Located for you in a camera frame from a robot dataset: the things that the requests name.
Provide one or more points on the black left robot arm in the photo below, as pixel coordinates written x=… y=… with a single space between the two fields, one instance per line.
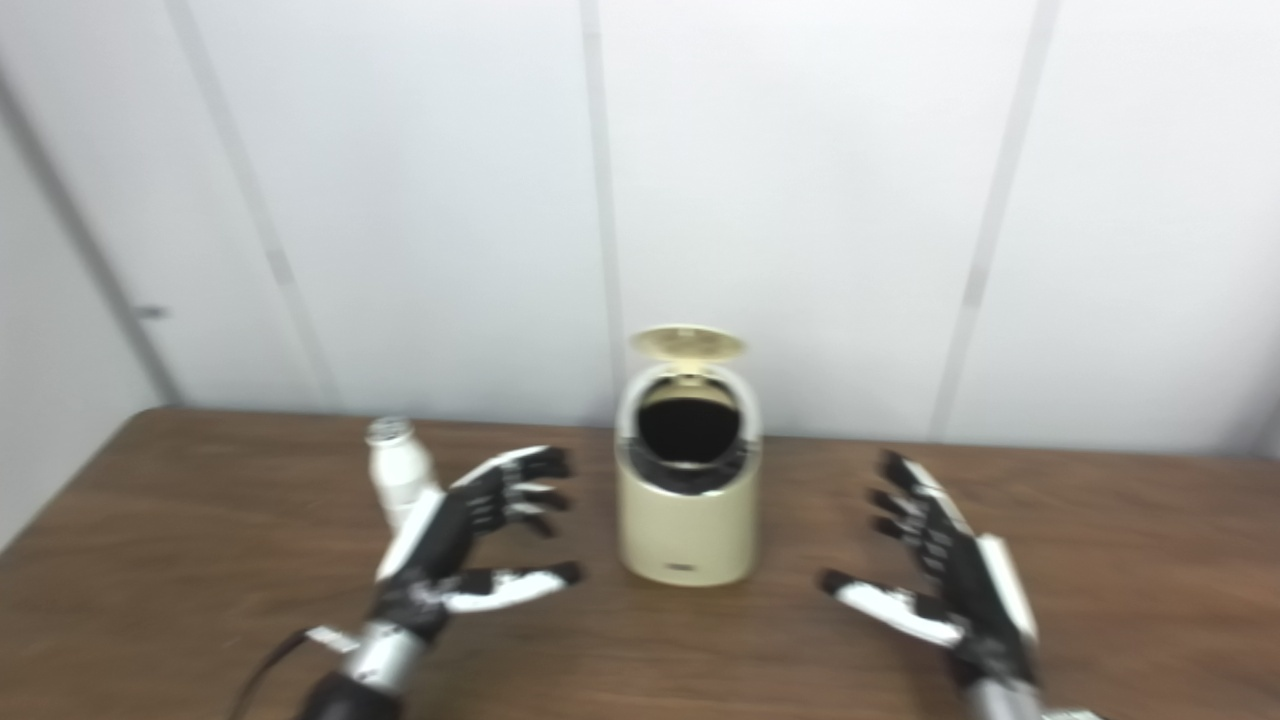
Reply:
x=375 y=665

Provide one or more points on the small white plastic bottle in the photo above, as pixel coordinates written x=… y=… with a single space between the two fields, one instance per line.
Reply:
x=398 y=475

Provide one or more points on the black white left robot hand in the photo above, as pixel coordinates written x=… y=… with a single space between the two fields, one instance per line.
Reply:
x=435 y=545

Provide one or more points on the small grey wall tag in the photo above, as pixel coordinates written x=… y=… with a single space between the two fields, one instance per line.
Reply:
x=151 y=313

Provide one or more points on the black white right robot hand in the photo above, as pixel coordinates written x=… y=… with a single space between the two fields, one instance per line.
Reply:
x=980 y=600

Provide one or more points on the cream-colored lidded bin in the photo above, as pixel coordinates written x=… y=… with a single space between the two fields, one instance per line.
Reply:
x=685 y=530

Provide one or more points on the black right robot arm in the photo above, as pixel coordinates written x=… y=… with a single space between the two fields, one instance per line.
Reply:
x=1010 y=705

